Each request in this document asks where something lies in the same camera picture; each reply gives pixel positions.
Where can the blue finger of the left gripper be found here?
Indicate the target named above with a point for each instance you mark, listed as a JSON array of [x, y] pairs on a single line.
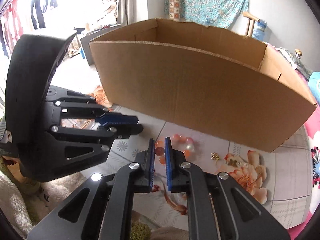
[[116, 119], [124, 131]]

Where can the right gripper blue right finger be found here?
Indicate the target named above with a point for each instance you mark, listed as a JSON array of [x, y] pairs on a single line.
[[176, 180]]

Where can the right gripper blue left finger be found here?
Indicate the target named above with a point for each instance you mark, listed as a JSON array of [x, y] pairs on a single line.
[[144, 179]]

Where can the silver rhinestone bar pendant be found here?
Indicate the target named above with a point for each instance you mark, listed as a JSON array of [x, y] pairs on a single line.
[[243, 164]]

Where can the brown cardboard box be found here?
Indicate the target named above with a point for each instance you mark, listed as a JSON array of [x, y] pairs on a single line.
[[207, 79]]

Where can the grey curtain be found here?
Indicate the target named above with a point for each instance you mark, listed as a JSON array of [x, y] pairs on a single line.
[[132, 11]]

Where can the pink floral quilt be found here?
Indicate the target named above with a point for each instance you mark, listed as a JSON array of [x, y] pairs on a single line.
[[310, 228]]

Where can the blue water jug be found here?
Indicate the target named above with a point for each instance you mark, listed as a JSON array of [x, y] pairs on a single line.
[[259, 30]]

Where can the wooden chair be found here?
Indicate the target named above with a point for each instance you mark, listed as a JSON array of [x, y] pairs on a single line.
[[251, 21]]

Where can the blue folded blanket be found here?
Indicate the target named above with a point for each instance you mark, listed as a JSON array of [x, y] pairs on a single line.
[[314, 85]]

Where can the mushroom shaped ornament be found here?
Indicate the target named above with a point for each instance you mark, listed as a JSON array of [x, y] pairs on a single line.
[[298, 53]]

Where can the patterned roll by wall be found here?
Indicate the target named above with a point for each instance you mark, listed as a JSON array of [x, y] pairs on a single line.
[[174, 9]]

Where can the teal floral wall cloth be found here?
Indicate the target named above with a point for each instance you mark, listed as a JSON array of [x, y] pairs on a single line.
[[207, 2]]

